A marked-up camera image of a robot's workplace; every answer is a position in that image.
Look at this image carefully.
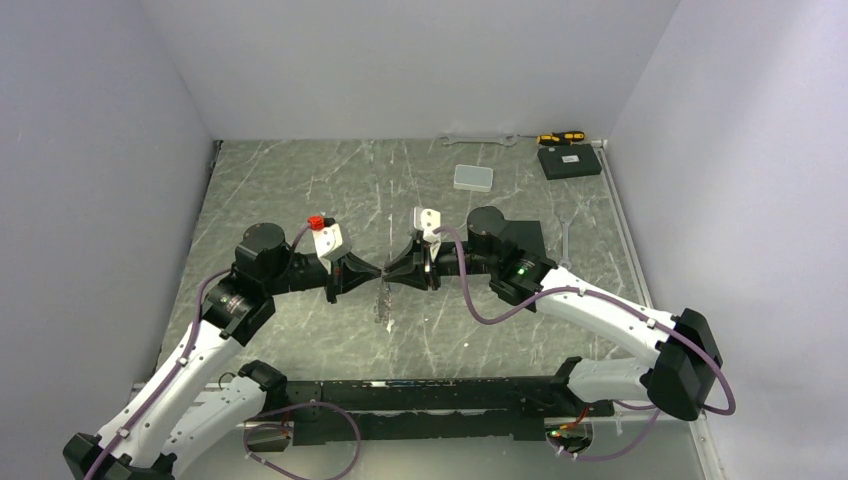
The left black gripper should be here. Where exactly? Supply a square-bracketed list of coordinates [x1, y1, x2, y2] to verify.
[264, 250, 381, 303]

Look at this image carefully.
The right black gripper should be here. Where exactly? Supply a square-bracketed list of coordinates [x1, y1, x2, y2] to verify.
[384, 238, 496, 290]

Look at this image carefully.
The metal keyring disc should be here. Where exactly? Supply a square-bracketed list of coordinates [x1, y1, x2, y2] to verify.
[375, 278, 392, 324]

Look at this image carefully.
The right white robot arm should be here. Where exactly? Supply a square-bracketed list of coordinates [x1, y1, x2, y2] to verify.
[383, 206, 737, 421]

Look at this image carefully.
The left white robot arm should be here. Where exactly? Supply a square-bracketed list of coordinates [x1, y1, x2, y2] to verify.
[63, 217, 381, 479]

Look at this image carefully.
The white plastic box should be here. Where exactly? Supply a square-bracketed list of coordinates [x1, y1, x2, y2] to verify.
[453, 164, 494, 192]

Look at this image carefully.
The black flat phone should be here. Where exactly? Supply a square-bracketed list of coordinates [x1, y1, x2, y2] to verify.
[502, 220, 547, 258]

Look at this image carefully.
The small silver wrench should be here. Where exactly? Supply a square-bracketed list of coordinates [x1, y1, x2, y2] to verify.
[559, 215, 572, 270]

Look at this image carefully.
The silver open-end wrench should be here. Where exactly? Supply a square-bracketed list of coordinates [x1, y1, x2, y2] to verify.
[440, 134, 519, 147]

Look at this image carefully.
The black rectangular box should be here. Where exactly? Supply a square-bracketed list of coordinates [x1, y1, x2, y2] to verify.
[537, 144, 602, 180]

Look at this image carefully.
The yellow black screwdriver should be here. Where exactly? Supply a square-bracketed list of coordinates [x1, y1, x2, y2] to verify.
[536, 131, 586, 147]

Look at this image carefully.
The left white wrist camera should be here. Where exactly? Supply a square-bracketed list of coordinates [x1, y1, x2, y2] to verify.
[307, 215, 350, 274]

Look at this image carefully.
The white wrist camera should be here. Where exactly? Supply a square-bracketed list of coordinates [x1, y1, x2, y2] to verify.
[411, 206, 442, 261]
[307, 215, 350, 274]

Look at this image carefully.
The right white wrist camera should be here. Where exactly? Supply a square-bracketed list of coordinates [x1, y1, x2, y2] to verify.
[411, 206, 442, 261]

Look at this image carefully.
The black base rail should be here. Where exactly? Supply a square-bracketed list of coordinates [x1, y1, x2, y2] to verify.
[221, 360, 614, 446]

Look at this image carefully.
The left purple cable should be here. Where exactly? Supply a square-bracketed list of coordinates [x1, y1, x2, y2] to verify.
[82, 223, 362, 480]

